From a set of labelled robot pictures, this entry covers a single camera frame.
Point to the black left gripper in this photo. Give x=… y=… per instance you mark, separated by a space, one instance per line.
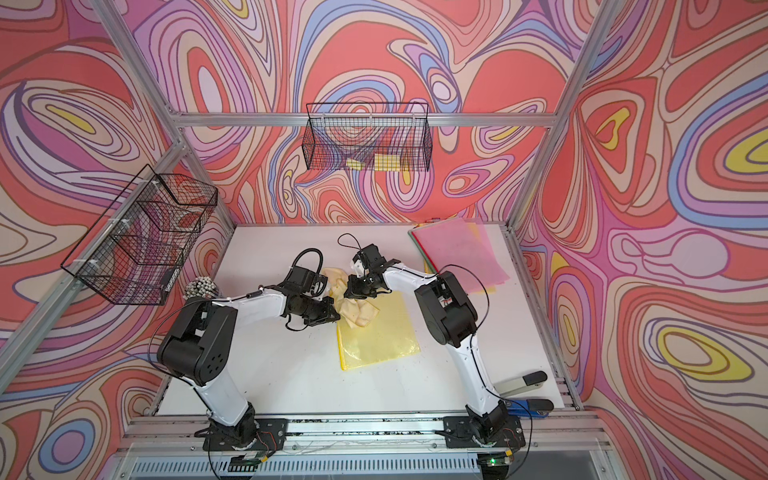
x=328 y=309

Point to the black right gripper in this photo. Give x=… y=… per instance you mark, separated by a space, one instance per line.
x=353 y=290

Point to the yellow microfiber cloth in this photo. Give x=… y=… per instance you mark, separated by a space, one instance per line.
x=355 y=313

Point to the pale yellow document bag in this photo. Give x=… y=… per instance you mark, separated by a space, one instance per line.
x=389 y=337

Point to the clear mesh document bag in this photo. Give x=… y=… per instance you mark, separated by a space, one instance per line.
x=412 y=233

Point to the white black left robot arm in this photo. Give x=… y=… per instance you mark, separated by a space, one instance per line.
x=197 y=346

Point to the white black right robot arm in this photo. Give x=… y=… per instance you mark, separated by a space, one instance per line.
x=450 y=318

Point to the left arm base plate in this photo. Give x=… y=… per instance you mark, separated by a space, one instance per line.
x=265 y=435

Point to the black wire basket back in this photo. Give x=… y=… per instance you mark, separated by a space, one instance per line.
x=367 y=136

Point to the black wire basket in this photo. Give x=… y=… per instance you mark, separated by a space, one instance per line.
x=135 y=250
x=367 y=136

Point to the black wire basket left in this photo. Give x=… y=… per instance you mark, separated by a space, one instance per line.
x=135 y=250

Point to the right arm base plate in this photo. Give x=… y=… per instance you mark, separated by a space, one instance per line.
x=463 y=432

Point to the aluminium frame rail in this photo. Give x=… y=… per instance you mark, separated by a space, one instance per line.
x=76 y=126

